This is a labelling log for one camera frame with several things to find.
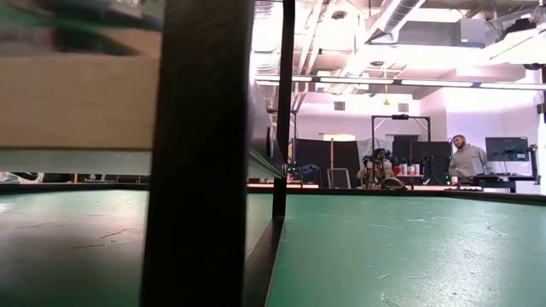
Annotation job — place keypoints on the black partition panel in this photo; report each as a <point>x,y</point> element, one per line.
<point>311,158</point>

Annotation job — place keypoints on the long ceiling light strip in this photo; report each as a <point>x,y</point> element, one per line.
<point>354,80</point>

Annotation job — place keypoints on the green table mat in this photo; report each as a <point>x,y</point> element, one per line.
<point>405,247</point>

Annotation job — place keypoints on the black desk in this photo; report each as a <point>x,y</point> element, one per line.
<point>503,179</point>

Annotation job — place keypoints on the black monitor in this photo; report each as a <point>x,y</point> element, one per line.
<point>507,149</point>

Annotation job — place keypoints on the black robot station frame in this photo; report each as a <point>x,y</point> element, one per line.
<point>401,117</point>

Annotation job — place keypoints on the silver ceiling duct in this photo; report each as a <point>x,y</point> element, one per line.
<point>396,17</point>

